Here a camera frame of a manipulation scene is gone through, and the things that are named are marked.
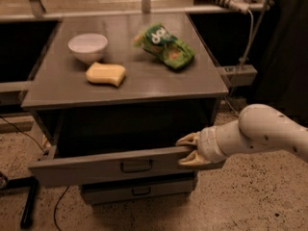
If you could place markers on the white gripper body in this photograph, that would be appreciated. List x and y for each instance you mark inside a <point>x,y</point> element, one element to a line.
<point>208,145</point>

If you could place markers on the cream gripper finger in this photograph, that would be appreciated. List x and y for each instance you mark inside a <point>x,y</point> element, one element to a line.
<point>190,139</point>
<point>194,160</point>

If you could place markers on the grey top drawer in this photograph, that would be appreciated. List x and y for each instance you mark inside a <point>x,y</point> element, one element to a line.
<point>109,167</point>

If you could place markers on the grey drawer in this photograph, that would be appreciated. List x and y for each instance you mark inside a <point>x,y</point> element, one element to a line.
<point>115,191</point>
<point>109,167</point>

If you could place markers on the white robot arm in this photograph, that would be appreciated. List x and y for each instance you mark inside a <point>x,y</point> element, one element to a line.
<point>259,128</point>

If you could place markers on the grey bottom drawer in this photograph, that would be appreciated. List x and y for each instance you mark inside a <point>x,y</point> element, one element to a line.
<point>115,191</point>

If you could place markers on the grey drawer cabinet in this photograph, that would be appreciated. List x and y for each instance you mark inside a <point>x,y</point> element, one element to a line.
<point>153,106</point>

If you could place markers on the green snack bag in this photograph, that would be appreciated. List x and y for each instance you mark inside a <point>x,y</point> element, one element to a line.
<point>166,47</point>

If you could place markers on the yellow sponge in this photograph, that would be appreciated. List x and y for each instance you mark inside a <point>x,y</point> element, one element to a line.
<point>112,74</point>

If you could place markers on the white bowl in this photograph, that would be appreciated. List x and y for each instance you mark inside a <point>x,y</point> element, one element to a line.
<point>88,48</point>

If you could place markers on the white power strip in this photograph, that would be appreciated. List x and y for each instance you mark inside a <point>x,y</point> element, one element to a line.
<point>239,7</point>

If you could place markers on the black stand foot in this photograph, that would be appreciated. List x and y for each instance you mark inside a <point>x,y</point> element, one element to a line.
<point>27,182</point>

